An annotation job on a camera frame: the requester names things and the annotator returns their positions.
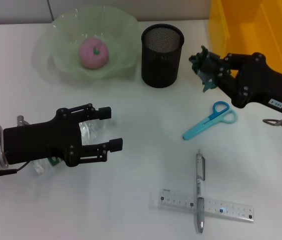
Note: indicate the green plastic wrapper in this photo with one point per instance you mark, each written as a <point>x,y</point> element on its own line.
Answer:
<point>197,61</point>

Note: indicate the transparent plastic ruler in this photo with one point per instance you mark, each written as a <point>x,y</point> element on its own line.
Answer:
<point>230,210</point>

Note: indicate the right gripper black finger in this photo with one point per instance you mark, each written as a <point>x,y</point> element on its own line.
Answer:
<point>230,61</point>
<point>226,85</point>

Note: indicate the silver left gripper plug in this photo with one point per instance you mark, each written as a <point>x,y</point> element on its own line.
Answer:
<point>22,120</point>

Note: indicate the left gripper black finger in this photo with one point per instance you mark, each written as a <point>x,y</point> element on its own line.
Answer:
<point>115,145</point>
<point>105,113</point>

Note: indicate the black mesh pen holder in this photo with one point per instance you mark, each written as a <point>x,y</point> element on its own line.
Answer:
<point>160,67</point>

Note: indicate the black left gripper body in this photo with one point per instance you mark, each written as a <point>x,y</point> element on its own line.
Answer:
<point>38,142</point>

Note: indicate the clear green-label water bottle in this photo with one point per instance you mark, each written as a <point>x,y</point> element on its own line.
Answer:
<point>88,132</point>

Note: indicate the blue scissors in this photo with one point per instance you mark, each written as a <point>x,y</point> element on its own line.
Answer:
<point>193,132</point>

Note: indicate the pink toy peach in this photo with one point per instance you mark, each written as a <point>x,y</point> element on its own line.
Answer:
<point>90,57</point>

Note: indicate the yellow plastic bin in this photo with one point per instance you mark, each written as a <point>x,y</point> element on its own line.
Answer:
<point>255,37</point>

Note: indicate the translucent green fruit bowl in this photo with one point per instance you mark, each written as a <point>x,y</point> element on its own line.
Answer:
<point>63,32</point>

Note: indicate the silver pen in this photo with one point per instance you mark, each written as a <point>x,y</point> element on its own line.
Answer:
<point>198,190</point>

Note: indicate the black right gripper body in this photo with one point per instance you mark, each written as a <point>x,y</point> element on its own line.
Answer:
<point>263,82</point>

